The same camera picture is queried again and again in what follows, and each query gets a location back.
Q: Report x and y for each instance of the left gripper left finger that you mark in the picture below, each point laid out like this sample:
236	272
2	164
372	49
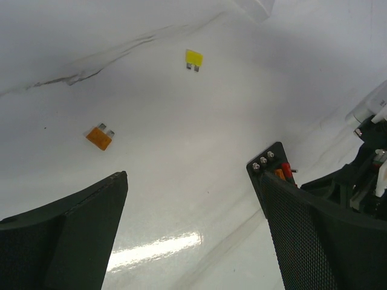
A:
67	243

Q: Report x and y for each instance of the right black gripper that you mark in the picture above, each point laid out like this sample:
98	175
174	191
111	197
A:
353	187

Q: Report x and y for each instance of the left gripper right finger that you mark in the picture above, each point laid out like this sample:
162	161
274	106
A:
320	245

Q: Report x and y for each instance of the red blade fuse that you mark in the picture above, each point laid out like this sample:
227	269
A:
286	168

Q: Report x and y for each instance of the orange blade fuse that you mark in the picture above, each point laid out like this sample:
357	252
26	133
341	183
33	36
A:
279	173

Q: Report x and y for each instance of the black fuse box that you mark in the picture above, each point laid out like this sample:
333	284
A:
267	161

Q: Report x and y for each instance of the brown blade fuse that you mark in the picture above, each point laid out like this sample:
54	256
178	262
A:
100	136

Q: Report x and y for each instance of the clear plastic fuse box cover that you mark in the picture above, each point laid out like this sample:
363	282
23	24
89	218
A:
257	10

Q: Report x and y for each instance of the yellow blade fuse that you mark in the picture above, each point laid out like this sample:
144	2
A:
193	60

